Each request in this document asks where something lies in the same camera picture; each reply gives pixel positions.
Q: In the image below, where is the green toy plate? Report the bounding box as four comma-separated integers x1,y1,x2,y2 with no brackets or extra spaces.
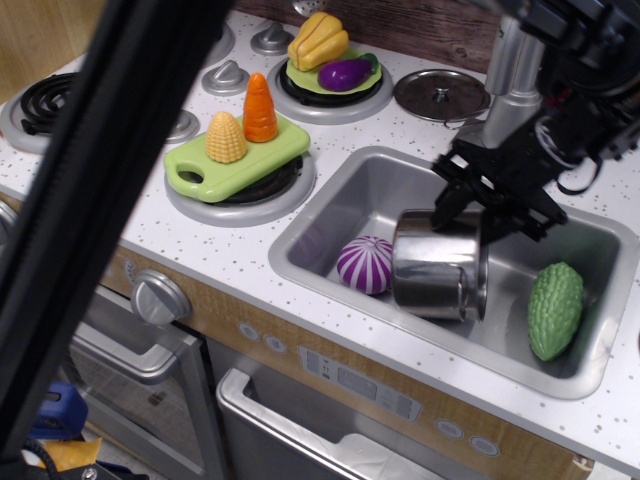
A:
285,49,382,96

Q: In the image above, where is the silver stove knob middle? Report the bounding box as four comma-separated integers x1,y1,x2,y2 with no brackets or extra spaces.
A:
165,110,200,144

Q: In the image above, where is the back right stove burner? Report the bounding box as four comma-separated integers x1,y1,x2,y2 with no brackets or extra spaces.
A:
267,61,393,126

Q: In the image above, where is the silver slotted spoon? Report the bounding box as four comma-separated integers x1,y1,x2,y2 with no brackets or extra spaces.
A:
291,0,326,18

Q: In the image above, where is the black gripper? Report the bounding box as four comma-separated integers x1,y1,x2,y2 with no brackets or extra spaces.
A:
431,117,568,246

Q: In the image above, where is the orange toy carrot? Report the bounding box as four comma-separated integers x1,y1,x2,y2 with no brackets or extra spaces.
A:
243,73,279,143

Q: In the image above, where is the silver toy faucet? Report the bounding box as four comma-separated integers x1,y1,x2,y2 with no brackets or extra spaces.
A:
455,16,544,148

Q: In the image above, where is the yellow cloth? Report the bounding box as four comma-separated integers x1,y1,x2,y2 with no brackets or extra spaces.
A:
44,437,102,472

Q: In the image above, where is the blue clamp tool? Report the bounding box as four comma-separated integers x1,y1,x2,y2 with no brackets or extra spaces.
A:
28,380,89,440

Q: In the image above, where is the yellow toy corn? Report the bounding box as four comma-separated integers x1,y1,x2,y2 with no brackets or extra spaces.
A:
205,111,248,164

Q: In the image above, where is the front left stove burner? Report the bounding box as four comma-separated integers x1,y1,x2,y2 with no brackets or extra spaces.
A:
1,72,77,154

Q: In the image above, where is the green toy cutting board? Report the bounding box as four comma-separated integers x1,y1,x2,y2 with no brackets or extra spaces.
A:
163,115,310,203

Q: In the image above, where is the silver oven dial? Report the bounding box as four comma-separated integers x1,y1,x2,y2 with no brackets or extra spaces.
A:
130,269,192,326

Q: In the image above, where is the black foreground pole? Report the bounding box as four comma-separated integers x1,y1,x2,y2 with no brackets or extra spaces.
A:
1,1,231,479

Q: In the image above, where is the purple toy eggplant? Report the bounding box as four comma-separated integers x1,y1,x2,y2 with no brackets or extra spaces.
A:
317,53,379,93

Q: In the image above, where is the green toy bitter melon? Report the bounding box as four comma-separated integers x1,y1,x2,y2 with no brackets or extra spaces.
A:
528,262,584,361

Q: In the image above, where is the front right stove burner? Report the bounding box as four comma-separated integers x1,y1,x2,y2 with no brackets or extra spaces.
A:
164,154,316,228

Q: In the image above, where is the silver stove knob back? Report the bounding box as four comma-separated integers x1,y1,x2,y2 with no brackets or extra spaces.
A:
250,22,294,56

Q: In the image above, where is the stove burner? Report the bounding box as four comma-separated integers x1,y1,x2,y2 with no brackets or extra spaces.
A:
1,72,77,154
203,23,235,68
267,61,393,126
164,154,316,228

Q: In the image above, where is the toy dishwasher door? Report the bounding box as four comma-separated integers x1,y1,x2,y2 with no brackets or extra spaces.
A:
216,368,481,480

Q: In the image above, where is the stainless steel pot lid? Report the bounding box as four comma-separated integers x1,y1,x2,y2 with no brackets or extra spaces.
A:
393,69,491,130

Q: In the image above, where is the purple striped toy onion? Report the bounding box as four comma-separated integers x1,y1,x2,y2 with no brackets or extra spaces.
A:
336,236,393,295

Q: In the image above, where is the silver stove knob upper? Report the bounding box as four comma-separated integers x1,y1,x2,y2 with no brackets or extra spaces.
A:
201,60,250,97

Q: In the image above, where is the yellow toy bell pepper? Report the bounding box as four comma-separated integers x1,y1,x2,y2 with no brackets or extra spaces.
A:
288,12,350,72

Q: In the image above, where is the silver stove knob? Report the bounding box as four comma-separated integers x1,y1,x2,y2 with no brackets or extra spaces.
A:
165,110,200,144
250,22,294,56
201,60,250,97

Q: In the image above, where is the toy oven door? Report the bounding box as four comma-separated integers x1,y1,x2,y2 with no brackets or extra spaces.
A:
60,286,229,479

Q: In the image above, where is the back left stove burner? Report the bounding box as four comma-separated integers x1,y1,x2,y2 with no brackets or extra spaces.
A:
203,23,235,68

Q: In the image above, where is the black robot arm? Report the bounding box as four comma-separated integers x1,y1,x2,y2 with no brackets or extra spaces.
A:
431,1,639,244

